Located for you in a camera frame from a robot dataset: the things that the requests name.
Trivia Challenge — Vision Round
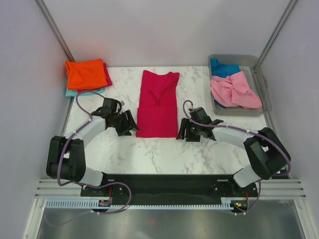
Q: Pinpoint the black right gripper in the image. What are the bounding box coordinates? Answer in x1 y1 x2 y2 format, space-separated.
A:
175 118 201 142

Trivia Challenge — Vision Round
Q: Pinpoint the aluminium corner post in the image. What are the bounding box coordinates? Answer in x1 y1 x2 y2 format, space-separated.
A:
259 0 299 65
34 0 75 62

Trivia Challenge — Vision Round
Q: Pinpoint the white slotted cable duct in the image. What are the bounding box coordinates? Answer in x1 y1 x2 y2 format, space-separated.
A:
45 199 242 210

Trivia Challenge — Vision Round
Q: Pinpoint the right aluminium corner post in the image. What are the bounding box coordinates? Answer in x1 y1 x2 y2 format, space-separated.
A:
259 0 299 65

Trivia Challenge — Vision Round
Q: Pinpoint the grey plastic bin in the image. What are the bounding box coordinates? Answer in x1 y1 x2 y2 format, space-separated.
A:
208 54 272 117

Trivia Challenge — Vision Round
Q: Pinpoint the folded magenta t shirt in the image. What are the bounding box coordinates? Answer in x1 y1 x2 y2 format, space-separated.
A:
77 62 112 91

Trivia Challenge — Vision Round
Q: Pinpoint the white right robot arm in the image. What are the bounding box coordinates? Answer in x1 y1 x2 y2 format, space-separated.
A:
176 107 291 196

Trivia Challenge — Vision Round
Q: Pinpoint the aluminium frame rail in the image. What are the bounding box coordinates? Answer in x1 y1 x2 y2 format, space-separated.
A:
35 179 306 200

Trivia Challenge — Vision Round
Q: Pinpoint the folded orange t shirt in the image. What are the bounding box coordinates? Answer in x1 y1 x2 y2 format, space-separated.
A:
65 59 108 91

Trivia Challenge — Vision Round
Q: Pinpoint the blue t shirt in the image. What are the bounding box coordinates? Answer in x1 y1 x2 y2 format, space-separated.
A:
210 58 241 78

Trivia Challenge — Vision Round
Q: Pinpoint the left aluminium corner post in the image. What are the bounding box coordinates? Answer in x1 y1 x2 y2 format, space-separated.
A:
34 0 75 62

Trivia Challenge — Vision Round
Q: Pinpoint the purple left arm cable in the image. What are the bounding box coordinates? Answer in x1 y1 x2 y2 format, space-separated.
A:
44 91 134 226

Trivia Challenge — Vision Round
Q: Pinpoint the folded teal t shirt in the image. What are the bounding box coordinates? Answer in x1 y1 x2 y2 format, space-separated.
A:
65 87 105 97

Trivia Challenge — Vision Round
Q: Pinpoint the light pink t shirt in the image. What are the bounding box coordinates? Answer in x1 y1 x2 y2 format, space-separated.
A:
210 71 262 109

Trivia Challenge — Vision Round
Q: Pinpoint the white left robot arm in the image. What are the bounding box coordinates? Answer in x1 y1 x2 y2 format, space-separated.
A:
46 98 140 196

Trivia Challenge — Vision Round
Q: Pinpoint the magenta red t shirt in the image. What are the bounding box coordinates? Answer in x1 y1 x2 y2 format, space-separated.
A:
136 70 180 138

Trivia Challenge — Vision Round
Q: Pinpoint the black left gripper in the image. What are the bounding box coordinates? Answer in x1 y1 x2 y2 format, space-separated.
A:
110 110 140 137

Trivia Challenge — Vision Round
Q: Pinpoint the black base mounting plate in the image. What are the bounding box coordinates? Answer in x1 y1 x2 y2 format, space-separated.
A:
81 174 258 207

